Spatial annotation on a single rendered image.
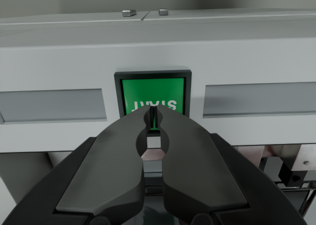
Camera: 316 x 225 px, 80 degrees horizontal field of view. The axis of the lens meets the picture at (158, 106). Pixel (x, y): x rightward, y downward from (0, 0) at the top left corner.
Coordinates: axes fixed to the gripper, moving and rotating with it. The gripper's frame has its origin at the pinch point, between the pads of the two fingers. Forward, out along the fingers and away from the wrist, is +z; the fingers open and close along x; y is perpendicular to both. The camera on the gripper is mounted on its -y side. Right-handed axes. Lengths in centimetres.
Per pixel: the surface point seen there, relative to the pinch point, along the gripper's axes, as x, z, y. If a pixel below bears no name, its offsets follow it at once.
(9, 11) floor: -74, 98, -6
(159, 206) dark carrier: -0.1, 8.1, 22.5
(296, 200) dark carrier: 22.0, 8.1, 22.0
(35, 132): -10.3, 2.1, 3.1
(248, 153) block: 11.8, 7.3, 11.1
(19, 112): -11.3, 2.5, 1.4
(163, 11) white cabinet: 2.1, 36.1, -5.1
